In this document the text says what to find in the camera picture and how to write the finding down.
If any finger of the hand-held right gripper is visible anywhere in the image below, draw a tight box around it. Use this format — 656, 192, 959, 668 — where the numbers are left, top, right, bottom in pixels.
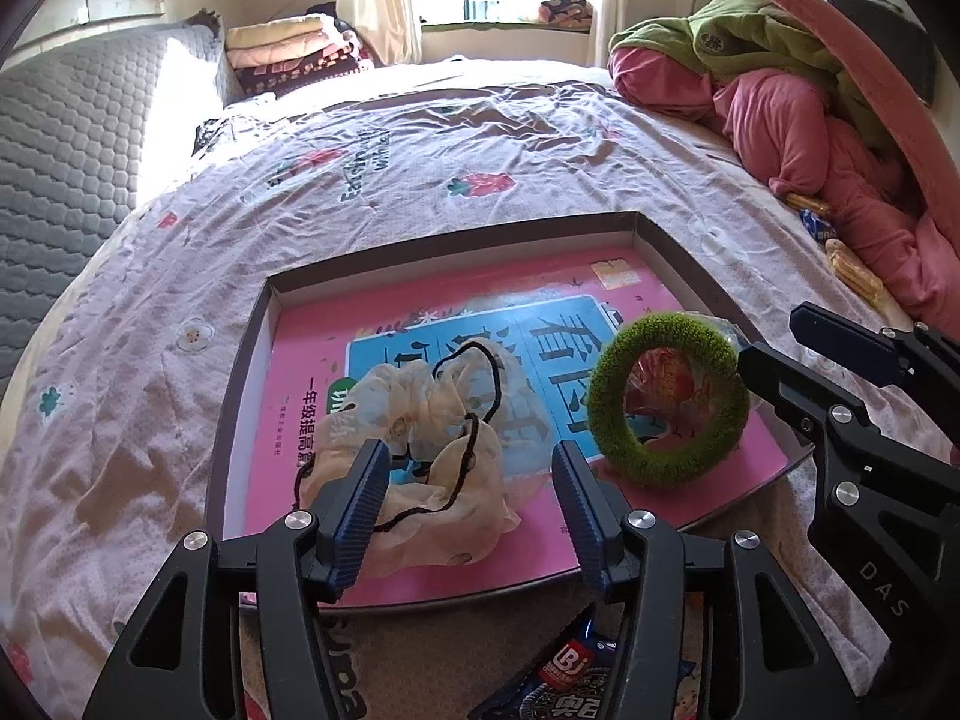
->
737, 343, 946, 541
790, 301, 960, 421

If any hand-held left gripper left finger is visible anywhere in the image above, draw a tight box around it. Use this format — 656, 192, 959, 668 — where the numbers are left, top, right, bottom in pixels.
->
81, 439, 392, 720

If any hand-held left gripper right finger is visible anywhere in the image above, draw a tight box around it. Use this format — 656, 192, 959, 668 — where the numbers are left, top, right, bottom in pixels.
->
551, 441, 863, 720

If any cream cloth with black cord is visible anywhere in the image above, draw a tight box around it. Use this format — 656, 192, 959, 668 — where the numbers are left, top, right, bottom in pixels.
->
289, 341, 560, 580

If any green fuzzy ring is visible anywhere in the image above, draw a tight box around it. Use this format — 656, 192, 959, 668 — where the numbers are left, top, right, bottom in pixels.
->
587, 313, 751, 488

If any shallow grey cardboard box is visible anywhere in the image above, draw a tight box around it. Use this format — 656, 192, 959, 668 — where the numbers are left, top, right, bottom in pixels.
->
206, 211, 815, 612

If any blue cookie packet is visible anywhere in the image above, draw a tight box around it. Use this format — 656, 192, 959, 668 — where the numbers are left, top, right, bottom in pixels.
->
469, 600, 706, 720

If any large yellow snack packet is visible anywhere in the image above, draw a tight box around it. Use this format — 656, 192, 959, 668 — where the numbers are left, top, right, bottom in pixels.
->
825, 238, 886, 308

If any pink book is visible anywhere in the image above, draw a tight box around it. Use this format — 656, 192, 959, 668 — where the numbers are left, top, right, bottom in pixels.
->
244, 244, 788, 608

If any long pink pillow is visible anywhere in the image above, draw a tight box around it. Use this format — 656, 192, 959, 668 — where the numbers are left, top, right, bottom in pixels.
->
699, 0, 960, 241

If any pink duvet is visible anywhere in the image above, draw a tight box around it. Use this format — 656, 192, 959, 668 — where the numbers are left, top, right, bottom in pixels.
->
607, 45, 960, 338

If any black television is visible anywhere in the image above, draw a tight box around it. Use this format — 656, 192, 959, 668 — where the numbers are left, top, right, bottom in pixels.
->
827, 0, 938, 107

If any green blanket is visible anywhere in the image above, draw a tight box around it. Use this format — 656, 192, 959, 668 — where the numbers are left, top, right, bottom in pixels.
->
609, 0, 901, 151

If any black white patterned cloth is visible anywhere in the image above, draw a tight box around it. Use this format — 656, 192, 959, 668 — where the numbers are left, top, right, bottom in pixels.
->
193, 111, 260, 155

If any patterned blanket on windowsill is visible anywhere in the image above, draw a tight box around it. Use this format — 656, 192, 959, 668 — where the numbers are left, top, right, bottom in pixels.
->
536, 0, 595, 27

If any grey quilted headboard cover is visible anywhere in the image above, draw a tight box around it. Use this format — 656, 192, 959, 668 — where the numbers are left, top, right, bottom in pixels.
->
0, 11, 226, 383

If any stack of folded blankets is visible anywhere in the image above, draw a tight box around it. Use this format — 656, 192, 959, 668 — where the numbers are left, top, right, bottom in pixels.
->
225, 13, 383, 95

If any white wooden headboard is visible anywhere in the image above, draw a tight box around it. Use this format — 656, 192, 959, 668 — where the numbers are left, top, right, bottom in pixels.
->
11, 0, 167, 57

